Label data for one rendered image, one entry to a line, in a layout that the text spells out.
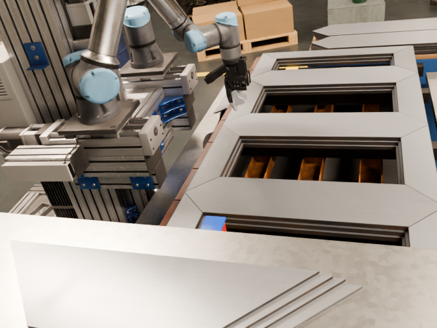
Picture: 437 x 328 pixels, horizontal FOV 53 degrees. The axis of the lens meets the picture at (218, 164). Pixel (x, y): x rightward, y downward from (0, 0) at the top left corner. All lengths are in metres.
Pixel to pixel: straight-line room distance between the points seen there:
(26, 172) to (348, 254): 1.17
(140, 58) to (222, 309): 1.38
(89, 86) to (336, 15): 3.72
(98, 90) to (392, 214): 0.91
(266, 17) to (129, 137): 3.67
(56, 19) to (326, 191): 1.09
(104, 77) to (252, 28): 3.78
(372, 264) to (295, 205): 0.48
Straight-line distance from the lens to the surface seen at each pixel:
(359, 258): 0.86
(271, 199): 1.31
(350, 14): 4.81
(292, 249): 0.87
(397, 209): 1.27
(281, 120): 1.72
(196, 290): 0.80
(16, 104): 1.90
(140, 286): 0.84
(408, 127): 1.65
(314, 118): 1.71
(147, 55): 1.95
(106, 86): 1.38
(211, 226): 1.20
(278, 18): 5.06
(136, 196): 2.03
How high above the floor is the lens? 1.66
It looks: 33 degrees down
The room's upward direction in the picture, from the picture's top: 11 degrees counter-clockwise
